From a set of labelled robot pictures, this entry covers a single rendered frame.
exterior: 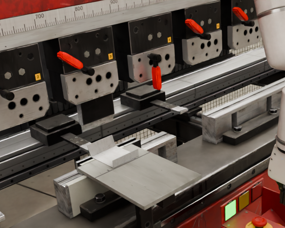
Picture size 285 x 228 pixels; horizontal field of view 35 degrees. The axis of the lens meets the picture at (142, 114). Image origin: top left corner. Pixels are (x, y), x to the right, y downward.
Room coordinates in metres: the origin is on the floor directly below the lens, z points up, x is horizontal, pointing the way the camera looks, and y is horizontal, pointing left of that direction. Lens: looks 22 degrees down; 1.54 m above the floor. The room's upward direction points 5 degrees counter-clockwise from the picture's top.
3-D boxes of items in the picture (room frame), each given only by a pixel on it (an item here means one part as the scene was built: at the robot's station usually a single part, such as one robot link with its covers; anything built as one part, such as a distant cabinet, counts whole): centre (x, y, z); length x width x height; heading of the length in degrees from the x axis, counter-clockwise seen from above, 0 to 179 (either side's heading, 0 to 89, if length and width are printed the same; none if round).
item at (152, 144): (1.13, 0.08, 0.92); 0.39 x 0.06 x 0.10; 129
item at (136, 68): (1.20, -0.02, 1.26); 0.15 x 0.09 x 0.17; 129
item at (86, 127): (1.09, 0.12, 1.13); 0.10 x 0.02 x 0.10; 129
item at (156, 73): (1.14, -0.04, 1.20); 0.04 x 0.02 x 0.10; 39
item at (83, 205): (1.07, 0.05, 0.89); 0.30 x 0.05 x 0.03; 129
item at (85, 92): (1.08, 0.14, 1.26); 0.15 x 0.09 x 0.17; 129
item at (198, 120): (1.76, -0.11, 0.81); 0.64 x 0.08 x 0.14; 39
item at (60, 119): (1.22, 0.22, 1.01); 0.26 x 0.12 x 0.05; 39
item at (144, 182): (0.98, 0.03, 1.00); 0.26 x 0.18 x 0.01; 39
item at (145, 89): (1.44, -0.05, 1.01); 0.26 x 0.12 x 0.05; 39
